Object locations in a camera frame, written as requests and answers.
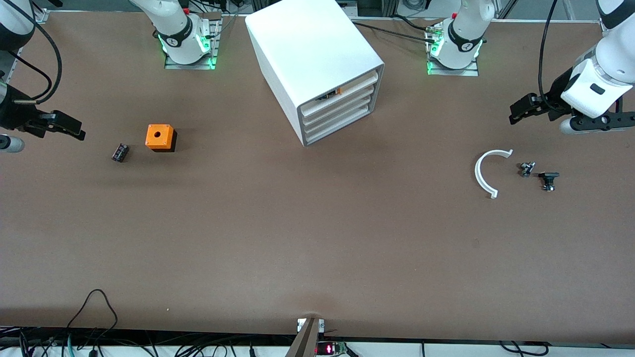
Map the white drawer with button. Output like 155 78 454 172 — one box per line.
301 70 380 118

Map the white plain drawer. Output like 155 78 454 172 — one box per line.
303 95 373 136
304 105 373 145
302 84 374 127

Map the white drawer cabinet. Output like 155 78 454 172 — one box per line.
245 0 385 147

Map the white curved plastic arc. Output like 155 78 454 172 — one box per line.
474 149 514 199

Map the orange box with hole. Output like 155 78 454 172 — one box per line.
145 124 178 153

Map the circuit board with red light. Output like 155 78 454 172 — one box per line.
315 341 349 356

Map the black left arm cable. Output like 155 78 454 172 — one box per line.
538 0 560 112

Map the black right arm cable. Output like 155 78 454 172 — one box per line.
9 0 63 105

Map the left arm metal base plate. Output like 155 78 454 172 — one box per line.
426 29 480 77

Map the black cable to arm base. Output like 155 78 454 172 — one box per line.
351 21 440 45

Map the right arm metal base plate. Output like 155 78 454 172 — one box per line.
164 12 222 70

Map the black looped cable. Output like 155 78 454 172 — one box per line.
66 289 119 332

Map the black cable below table edge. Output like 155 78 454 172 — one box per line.
498 341 550 356

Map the grey camera mounting post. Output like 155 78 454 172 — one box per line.
285 317 326 357

